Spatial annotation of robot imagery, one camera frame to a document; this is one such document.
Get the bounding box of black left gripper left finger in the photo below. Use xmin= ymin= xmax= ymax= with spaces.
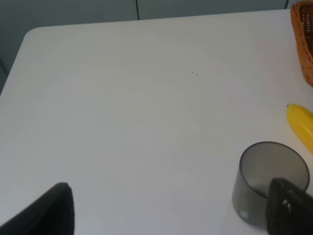
xmin=0 ymin=182 xmax=75 ymax=235

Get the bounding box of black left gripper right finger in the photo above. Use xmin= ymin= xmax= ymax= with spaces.
xmin=266 ymin=178 xmax=313 ymax=235

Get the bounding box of yellow banana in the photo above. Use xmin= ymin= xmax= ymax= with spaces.
xmin=287 ymin=104 xmax=313 ymax=153

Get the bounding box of orange wicker basket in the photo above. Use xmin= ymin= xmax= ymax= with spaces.
xmin=291 ymin=0 xmax=313 ymax=86

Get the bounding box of translucent grey plastic cup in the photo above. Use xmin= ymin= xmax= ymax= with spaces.
xmin=232 ymin=141 xmax=310 ymax=229

